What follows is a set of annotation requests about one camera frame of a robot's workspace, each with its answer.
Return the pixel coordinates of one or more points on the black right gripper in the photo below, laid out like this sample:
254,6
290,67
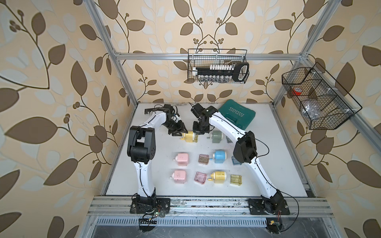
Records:
197,131

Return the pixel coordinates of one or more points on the clear plastic bag in basket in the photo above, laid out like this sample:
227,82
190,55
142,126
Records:
311,109

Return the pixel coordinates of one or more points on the yellow pencil sharpener row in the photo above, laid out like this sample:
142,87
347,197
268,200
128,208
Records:
218,177
190,137

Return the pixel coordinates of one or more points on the clear grey sharpener tray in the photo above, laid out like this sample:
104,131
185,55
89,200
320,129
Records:
228,139

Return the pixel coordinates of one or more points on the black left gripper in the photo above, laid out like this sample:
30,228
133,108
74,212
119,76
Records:
180,129

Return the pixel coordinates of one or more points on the blue clear sharpener tray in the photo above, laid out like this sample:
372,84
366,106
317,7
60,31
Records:
235,161

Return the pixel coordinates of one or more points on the black wire basket back wall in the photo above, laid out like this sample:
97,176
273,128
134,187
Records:
206,57

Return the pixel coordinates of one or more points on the yellow clear tray front row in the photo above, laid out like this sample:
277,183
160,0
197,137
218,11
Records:
236,180

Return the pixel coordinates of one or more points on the pink pencil sharpener front row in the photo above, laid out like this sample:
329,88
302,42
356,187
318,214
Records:
179,176

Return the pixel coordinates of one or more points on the green plastic tool case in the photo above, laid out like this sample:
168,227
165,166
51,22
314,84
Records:
237,114

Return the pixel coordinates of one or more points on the black wire basket wall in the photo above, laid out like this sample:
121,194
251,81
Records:
206,57
336,103

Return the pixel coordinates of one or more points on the brown clear sharpener tray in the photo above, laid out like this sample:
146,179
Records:
203,159

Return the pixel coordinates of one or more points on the pink pencil sharpener row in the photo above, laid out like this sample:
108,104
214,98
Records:
182,159
179,176

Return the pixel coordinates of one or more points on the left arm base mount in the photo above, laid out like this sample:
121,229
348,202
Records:
150,205

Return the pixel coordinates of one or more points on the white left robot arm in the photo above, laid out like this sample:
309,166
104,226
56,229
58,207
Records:
141,143

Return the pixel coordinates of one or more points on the yellow pencil sharpener back row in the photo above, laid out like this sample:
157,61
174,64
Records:
190,137

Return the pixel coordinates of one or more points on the yellow pencil sharpener front row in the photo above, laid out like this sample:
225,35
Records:
218,177

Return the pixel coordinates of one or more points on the black wire basket right wall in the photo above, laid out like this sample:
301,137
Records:
336,103

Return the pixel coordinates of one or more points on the right circuit board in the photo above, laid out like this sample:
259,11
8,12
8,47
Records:
274,226

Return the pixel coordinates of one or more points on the blue pencil sharpener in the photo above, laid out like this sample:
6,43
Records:
219,156

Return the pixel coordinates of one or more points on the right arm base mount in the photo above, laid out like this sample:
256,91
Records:
264,206

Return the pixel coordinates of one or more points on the green pencil sharpener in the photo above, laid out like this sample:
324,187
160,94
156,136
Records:
215,136

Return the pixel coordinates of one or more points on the left circuit board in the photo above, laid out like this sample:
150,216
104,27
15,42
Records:
147,225

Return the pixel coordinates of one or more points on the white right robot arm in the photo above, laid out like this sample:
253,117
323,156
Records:
245,150

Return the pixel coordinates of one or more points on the black socket rail in basket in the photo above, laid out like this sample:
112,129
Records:
238,72

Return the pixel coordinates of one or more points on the pink clear sharpener tray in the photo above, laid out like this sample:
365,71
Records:
200,177

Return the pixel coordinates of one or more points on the aluminium front rail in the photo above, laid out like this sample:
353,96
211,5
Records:
302,207

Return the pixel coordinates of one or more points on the circuit board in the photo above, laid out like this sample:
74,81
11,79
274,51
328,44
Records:
147,225
274,226

